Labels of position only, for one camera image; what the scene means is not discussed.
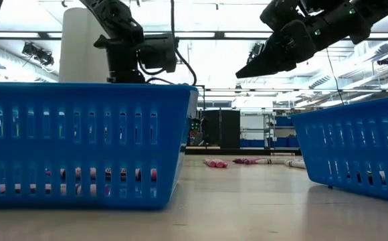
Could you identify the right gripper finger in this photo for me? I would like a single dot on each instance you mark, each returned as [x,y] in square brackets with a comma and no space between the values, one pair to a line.
[264,73]
[264,58]

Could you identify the white crayon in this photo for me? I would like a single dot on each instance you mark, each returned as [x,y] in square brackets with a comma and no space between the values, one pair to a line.
[296,164]
[271,161]

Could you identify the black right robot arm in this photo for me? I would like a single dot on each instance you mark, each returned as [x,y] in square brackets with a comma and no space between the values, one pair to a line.
[348,16]

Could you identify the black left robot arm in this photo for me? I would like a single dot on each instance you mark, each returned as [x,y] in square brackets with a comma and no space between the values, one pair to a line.
[113,16]

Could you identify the blue storage bin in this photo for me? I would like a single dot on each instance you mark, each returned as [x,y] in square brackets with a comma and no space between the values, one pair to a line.
[252,144]
[284,142]
[284,121]

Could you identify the metal shelf rack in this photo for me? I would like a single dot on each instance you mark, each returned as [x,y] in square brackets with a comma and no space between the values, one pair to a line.
[268,130]

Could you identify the black cabinet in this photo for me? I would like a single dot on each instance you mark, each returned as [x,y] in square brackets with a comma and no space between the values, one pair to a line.
[220,129]

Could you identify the small black ceiling fixture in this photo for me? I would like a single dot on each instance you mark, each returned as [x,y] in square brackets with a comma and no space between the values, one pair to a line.
[384,61]

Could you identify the blue slotted plastic basket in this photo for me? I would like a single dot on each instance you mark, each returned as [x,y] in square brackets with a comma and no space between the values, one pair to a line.
[80,150]
[358,150]

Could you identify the white cylindrical lamp shade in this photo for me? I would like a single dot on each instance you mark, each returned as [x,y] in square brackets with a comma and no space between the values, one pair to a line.
[80,50]

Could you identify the black track light cluster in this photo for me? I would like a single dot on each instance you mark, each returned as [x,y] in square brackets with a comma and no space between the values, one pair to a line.
[38,53]

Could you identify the black overhead camera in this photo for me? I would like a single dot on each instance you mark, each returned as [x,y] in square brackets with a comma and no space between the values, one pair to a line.
[254,50]

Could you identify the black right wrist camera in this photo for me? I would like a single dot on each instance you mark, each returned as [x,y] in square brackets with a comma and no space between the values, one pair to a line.
[277,15]

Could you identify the black overhead frame beam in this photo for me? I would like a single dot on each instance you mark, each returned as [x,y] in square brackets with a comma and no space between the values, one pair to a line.
[219,35]

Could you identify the black metal table frame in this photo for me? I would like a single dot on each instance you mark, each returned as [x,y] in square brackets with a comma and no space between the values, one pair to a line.
[247,151]

